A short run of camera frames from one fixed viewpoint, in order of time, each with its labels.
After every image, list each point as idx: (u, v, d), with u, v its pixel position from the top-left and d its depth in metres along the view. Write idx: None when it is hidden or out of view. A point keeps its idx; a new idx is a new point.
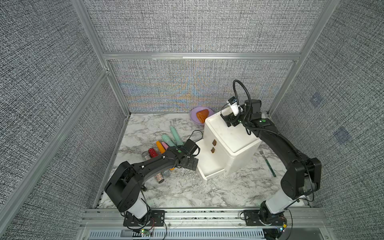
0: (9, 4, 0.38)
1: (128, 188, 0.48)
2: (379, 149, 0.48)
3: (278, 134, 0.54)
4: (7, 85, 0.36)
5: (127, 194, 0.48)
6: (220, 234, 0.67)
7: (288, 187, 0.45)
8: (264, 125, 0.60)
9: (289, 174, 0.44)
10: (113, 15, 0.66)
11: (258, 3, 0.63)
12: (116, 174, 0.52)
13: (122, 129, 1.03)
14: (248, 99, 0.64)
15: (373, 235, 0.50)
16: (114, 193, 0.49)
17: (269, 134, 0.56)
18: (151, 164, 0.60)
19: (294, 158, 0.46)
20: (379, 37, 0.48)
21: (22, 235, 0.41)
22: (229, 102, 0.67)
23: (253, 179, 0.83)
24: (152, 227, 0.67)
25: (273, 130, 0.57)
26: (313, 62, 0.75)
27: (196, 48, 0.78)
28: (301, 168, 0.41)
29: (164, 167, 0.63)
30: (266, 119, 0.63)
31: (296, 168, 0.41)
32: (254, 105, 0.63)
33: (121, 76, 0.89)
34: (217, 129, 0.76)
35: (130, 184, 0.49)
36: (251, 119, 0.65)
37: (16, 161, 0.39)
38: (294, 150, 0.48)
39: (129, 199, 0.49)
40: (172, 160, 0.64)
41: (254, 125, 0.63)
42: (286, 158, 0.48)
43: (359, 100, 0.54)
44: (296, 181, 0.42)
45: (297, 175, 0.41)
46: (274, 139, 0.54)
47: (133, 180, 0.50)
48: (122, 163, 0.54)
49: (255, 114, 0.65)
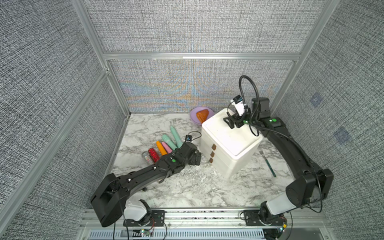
0: (9, 4, 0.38)
1: (111, 203, 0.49)
2: (379, 149, 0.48)
3: (289, 138, 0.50)
4: (7, 85, 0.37)
5: (110, 209, 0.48)
6: (220, 234, 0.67)
7: (295, 194, 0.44)
8: (275, 126, 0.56)
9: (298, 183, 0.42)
10: (113, 15, 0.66)
11: (258, 3, 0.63)
12: (102, 186, 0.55)
13: (122, 129, 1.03)
14: (255, 97, 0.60)
15: (373, 235, 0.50)
16: (99, 206, 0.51)
17: (279, 138, 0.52)
18: (140, 175, 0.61)
19: (305, 167, 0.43)
20: (379, 37, 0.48)
21: (22, 235, 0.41)
22: (235, 100, 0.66)
23: (253, 179, 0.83)
24: (152, 227, 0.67)
25: (285, 133, 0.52)
26: (313, 62, 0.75)
27: (196, 48, 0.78)
28: (312, 179, 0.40)
29: (157, 177, 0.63)
30: (276, 118, 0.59)
31: (308, 179, 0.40)
32: (262, 103, 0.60)
33: (121, 76, 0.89)
34: (215, 133, 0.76)
35: (113, 200, 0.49)
36: (259, 118, 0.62)
37: (16, 161, 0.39)
38: (305, 159, 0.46)
39: (113, 214, 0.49)
40: (165, 171, 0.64)
41: (263, 125, 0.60)
42: (296, 166, 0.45)
43: (359, 100, 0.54)
44: (305, 192, 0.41)
45: (307, 185, 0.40)
46: (284, 143, 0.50)
47: (117, 196, 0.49)
48: (108, 176, 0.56)
49: (263, 112, 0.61)
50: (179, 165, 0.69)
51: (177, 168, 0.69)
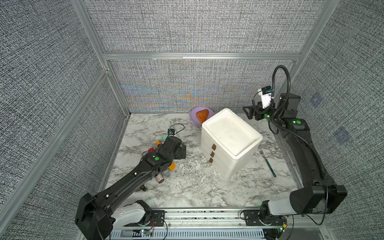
0: (9, 4, 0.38)
1: (92, 227, 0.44)
2: (379, 149, 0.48)
3: (309, 145, 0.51)
4: (8, 85, 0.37)
5: (93, 233, 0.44)
6: (220, 234, 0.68)
7: (298, 202, 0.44)
8: (296, 129, 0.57)
9: (304, 192, 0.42)
10: (113, 16, 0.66)
11: (258, 3, 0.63)
12: (80, 209, 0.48)
13: (122, 129, 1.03)
14: (285, 93, 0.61)
15: (373, 235, 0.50)
16: (82, 229, 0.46)
17: (298, 141, 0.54)
18: (119, 187, 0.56)
19: (318, 179, 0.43)
20: (379, 37, 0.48)
21: (22, 235, 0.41)
22: (264, 90, 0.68)
23: (253, 179, 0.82)
24: (152, 227, 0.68)
25: (306, 139, 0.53)
26: (313, 62, 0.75)
27: (196, 48, 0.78)
28: (321, 191, 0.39)
29: (139, 183, 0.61)
30: (300, 119, 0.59)
31: (315, 190, 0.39)
32: (290, 101, 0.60)
33: (121, 76, 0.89)
34: (215, 133, 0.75)
35: (92, 223, 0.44)
36: (282, 117, 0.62)
37: (16, 161, 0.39)
38: (320, 170, 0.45)
39: (98, 234, 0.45)
40: (149, 171, 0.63)
41: (284, 124, 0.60)
42: (308, 175, 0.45)
43: (359, 100, 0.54)
44: (309, 201, 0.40)
45: (313, 197, 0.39)
46: (303, 150, 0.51)
47: (97, 217, 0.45)
48: (84, 196, 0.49)
49: (290, 111, 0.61)
50: (164, 162, 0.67)
51: (162, 166, 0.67)
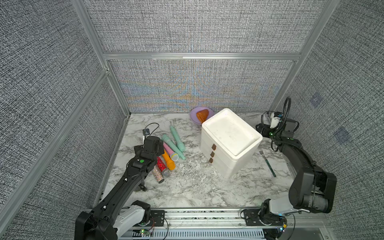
0: (9, 4, 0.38)
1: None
2: (379, 149, 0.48)
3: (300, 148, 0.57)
4: (7, 85, 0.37)
5: None
6: (221, 234, 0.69)
7: (295, 193, 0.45)
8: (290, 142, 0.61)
9: (297, 180, 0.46)
10: (113, 16, 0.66)
11: (258, 3, 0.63)
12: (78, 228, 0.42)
13: (122, 130, 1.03)
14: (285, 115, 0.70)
15: (373, 235, 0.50)
16: None
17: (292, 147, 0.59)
18: (113, 195, 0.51)
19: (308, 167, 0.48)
20: (379, 37, 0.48)
21: (22, 236, 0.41)
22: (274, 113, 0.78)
23: (253, 179, 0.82)
24: (152, 227, 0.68)
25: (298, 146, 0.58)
26: (313, 62, 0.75)
27: (196, 48, 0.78)
28: (312, 173, 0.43)
29: (132, 188, 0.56)
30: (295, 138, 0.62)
31: (307, 172, 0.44)
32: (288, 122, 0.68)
33: (121, 76, 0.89)
34: (215, 133, 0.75)
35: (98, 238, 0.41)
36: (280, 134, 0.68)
37: (16, 161, 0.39)
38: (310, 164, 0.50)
39: None
40: (138, 174, 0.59)
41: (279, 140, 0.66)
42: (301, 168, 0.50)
43: (359, 100, 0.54)
44: (303, 185, 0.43)
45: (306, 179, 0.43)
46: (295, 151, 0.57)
47: (101, 228, 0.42)
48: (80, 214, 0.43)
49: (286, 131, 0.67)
50: (149, 161, 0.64)
51: (149, 166, 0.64)
